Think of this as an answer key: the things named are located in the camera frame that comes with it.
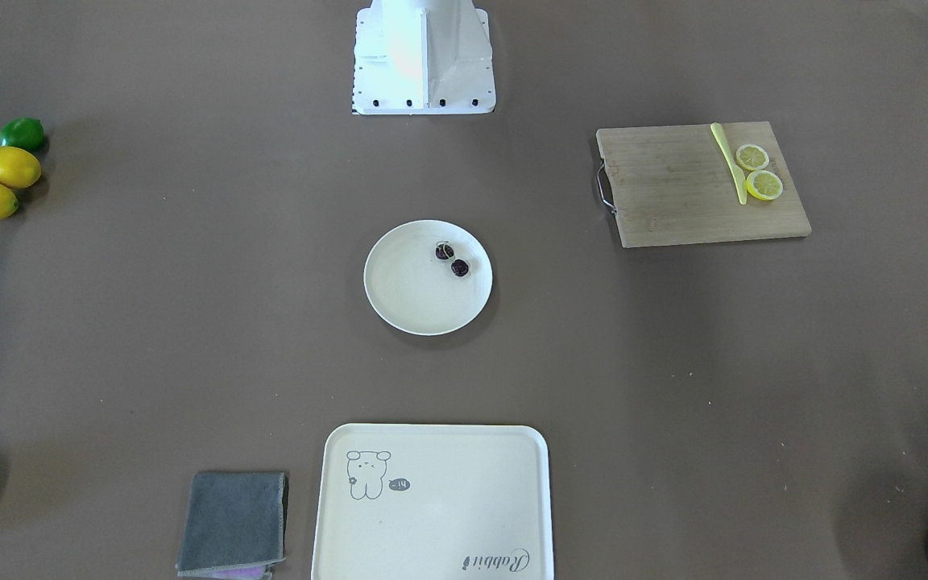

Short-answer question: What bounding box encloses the cream round plate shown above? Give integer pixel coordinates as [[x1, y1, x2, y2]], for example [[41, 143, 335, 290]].
[[363, 219, 493, 335]]

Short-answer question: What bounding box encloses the cream rabbit tray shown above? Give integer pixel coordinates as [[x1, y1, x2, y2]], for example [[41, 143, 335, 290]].
[[312, 423, 555, 579]]

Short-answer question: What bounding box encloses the bamboo cutting board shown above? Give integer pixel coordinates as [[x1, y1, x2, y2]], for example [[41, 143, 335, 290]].
[[595, 121, 813, 247]]

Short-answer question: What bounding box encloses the yellow plastic knife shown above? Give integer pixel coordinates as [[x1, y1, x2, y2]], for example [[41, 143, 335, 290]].
[[708, 122, 748, 205]]

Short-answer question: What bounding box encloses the lemon slice upper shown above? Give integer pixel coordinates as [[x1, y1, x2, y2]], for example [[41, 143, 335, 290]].
[[734, 143, 770, 172]]

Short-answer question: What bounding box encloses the lemon slice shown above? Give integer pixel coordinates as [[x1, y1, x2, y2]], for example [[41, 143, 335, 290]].
[[744, 169, 785, 201], [734, 143, 770, 172]]

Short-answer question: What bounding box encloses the lemon slice lower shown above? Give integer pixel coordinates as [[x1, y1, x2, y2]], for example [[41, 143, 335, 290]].
[[744, 169, 785, 201]]

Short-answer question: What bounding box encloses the grey folded cloth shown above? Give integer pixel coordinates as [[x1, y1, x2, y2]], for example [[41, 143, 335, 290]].
[[176, 471, 287, 579]]

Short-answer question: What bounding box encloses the green lime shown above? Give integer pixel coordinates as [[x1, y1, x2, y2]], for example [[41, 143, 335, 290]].
[[0, 117, 47, 153]]

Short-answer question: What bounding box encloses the yellow lemon far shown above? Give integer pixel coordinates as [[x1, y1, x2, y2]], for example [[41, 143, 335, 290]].
[[0, 146, 42, 189]]

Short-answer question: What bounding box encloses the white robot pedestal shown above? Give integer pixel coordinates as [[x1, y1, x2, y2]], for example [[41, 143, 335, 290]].
[[351, 1, 496, 115]]

